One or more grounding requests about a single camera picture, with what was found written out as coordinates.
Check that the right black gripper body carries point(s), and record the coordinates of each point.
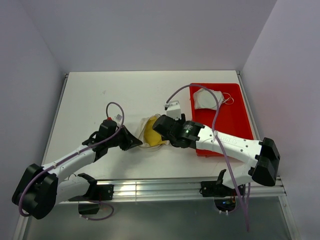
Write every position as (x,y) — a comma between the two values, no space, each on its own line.
(180,121)

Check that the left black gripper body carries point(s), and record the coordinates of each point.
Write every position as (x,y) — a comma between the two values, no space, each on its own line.
(111,141)

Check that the yellow bra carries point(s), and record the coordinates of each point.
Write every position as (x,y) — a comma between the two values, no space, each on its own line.
(150,136)

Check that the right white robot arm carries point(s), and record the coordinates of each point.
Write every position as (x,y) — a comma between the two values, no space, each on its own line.
(260,158)

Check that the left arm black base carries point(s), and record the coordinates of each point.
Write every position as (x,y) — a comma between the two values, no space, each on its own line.
(96,200)

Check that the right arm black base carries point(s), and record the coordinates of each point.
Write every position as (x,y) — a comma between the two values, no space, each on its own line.
(224,197)

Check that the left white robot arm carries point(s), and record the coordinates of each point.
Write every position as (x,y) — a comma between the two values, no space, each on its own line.
(41,187)

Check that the white folded bra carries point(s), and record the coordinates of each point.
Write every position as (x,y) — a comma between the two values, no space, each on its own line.
(205,100)

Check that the red plastic tray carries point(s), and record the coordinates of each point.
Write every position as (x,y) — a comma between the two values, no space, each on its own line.
(232,118)

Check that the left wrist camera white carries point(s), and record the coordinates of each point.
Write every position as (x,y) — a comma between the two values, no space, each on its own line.
(119,119)

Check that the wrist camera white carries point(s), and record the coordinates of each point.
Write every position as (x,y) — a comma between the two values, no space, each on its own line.
(119,119)
(173,110)

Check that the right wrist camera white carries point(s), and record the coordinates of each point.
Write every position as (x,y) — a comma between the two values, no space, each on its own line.
(173,110)

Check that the aluminium rail frame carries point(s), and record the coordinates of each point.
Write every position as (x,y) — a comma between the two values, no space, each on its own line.
(154,202)

